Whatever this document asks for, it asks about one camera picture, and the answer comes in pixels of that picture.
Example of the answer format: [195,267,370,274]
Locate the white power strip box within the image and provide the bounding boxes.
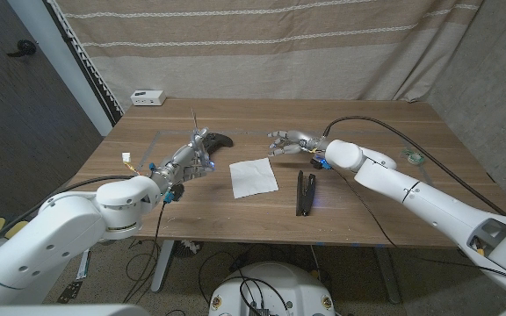
[130,90,167,107]

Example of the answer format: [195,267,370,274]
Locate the black door handle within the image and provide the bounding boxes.
[6,39,38,58]

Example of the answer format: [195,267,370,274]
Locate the grey yellow handled scissors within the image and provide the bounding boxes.
[190,108,217,173]

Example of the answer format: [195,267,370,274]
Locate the black metal floor bracket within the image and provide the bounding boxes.
[55,280,84,305]

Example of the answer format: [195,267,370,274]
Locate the white table leg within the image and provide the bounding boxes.
[150,240,176,294]

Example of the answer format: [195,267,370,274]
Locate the thin black left wrist cable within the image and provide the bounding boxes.
[122,199,170,305]

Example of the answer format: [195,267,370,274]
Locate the white green floor tool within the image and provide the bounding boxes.
[75,248,93,282]

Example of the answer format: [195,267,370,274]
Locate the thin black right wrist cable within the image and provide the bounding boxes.
[330,168,506,284]

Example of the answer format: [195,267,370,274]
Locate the grey table leg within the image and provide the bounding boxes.
[373,246,402,305]

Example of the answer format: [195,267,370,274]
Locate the white tissue sheet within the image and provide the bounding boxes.
[228,157,279,199]

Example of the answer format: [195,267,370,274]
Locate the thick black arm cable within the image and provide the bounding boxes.
[0,174,157,258]
[322,115,506,218]

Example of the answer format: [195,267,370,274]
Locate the green clear tape roll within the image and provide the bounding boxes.
[401,147,427,167]

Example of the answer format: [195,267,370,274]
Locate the beige striped curtain backdrop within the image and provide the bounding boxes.
[46,0,485,126]

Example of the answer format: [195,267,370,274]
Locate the white door frame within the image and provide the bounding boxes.
[6,0,116,137]

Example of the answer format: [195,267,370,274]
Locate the black white floor brush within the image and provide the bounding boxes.
[172,240,202,258]

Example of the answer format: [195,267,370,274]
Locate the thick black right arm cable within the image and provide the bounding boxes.
[322,115,506,218]

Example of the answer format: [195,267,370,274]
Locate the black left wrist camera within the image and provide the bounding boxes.
[163,183,186,205]

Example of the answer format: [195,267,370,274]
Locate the dark wooden door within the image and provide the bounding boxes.
[0,0,105,219]

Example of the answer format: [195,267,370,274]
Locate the white robot torso base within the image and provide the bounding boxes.
[208,262,336,316]

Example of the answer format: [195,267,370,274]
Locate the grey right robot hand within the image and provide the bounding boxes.
[266,129,332,158]

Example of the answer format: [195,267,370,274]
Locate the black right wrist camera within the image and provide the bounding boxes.
[308,154,332,171]

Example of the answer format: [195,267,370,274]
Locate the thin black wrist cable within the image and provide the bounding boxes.
[330,168,506,284]
[122,199,170,305]

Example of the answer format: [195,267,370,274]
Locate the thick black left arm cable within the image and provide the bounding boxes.
[0,174,157,258]

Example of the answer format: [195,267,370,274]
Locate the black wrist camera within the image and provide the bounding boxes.
[308,154,332,171]
[163,183,186,205]

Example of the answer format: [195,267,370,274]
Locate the black stapler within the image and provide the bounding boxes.
[295,169,317,217]

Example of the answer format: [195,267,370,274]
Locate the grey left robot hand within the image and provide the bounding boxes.
[149,126,217,195]

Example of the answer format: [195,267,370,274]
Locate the black game controller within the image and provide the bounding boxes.
[202,132,235,156]

